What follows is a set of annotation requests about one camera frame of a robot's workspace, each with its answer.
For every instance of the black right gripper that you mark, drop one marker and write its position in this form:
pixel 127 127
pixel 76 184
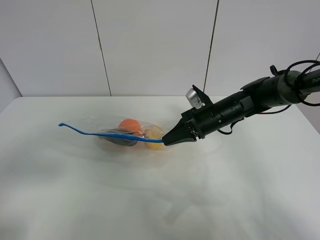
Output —
pixel 210 118

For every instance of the clear zip bag blue seal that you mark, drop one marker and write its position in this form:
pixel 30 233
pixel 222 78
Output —
pixel 95 126

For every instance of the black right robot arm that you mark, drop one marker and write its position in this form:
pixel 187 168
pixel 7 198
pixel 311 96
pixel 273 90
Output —
pixel 284 89

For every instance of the yellow lemon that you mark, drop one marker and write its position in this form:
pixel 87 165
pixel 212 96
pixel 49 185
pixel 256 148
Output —
pixel 155 133

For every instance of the orange fruit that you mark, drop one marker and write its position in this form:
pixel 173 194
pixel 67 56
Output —
pixel 132 126

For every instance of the dark purple eggplant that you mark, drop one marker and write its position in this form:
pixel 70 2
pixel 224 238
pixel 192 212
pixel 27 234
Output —
pixel 119 141

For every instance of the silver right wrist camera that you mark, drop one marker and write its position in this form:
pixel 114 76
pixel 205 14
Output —
pixel 197 98

